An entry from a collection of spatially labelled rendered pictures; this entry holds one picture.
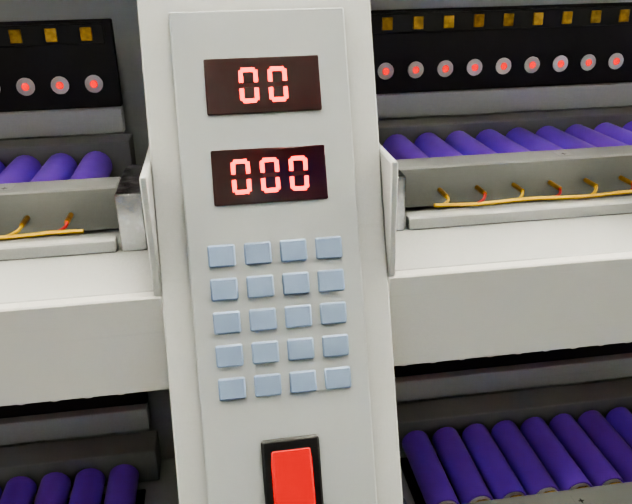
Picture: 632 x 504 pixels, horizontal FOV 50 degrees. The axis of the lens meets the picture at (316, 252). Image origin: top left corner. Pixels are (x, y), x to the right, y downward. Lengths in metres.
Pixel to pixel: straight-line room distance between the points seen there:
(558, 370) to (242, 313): 0.29
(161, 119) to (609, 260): 0.20
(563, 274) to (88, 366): 0.21
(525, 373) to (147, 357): 0.29
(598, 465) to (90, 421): 0.32
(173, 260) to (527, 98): 0.30
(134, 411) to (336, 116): 0.26
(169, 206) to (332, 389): 0.10
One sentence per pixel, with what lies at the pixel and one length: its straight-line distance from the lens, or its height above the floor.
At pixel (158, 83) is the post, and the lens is 0.28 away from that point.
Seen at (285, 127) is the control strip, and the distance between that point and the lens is 0.28.
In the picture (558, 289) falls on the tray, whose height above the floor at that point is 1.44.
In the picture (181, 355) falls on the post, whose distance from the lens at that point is 0.28.
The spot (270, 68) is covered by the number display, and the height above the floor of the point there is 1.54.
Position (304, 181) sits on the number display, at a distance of 0.27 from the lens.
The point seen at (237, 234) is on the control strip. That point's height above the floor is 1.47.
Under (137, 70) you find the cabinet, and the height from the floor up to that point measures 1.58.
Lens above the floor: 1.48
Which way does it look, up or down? 3 degrees down
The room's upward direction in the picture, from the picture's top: 4 degrees counter-clockwise
